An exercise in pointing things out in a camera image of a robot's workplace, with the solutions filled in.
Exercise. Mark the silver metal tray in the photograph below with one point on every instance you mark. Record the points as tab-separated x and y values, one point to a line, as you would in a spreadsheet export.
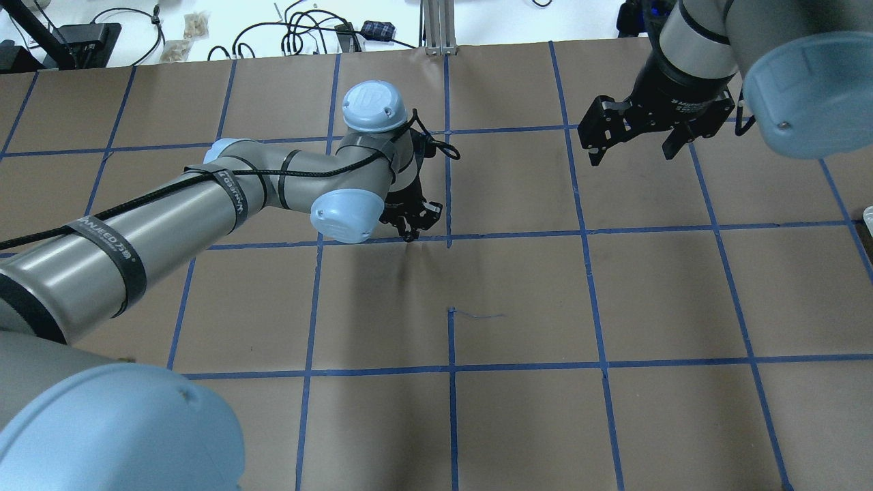
867	217

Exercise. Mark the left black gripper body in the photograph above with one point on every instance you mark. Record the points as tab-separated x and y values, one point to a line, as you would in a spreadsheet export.
404	204

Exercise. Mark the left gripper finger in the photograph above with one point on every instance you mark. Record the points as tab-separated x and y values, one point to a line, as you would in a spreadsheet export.
423	216

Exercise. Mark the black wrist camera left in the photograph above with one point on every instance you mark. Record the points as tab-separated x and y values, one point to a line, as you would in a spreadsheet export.
426	146

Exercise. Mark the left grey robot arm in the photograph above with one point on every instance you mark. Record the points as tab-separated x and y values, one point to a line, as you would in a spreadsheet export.
73	420

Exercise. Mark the small blue checkered device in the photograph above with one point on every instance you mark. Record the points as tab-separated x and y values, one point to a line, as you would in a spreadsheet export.
378	31

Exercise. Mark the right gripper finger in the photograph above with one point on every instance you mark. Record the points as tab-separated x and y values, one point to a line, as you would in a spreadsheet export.
605	124
687	132

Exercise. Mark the aluminium frame post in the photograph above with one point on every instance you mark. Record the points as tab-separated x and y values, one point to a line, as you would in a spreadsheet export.
438	32

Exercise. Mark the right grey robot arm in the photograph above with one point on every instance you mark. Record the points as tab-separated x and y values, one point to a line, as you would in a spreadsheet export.
799	71

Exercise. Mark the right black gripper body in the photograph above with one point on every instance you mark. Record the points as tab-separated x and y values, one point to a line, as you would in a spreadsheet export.
672	92

